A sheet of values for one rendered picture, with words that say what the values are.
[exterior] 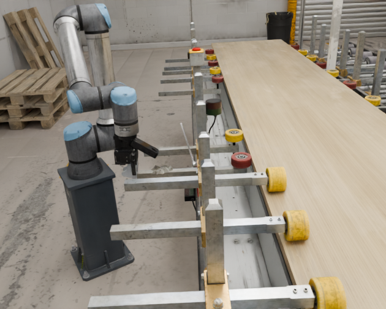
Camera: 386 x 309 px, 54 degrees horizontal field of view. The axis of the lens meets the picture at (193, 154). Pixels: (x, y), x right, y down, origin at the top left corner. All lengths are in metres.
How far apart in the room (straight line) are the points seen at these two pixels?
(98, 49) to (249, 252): 1.17
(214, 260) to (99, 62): 1.36
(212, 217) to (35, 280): 1.85
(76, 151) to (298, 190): 1.20
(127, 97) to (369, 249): 0.89
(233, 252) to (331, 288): 0.67
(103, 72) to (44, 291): 1.25
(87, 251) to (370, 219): 1.57
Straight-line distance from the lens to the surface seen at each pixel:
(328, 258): 1.05
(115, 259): 2.40
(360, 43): 2.80
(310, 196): 1.28
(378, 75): 2.56
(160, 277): 2.29
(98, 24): 1.94
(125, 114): 1.38
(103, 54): 1.95
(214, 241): 0.77
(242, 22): 9.21
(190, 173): 1.50
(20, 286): 2.49
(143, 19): 9.18
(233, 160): 1.47
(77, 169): 2.09
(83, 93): 1.48
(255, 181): 1.25
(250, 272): 1.39
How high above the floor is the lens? 1.57
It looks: 26 degrees down
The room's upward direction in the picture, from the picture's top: 3 degrees counter-clockwise
